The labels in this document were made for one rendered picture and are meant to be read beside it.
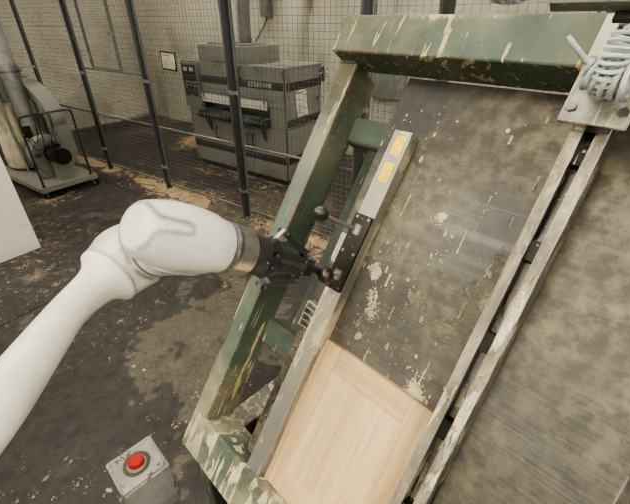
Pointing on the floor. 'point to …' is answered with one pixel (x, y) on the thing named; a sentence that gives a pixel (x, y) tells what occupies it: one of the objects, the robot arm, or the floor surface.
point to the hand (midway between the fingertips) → (311, 267)
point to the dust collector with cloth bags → (29, 127)
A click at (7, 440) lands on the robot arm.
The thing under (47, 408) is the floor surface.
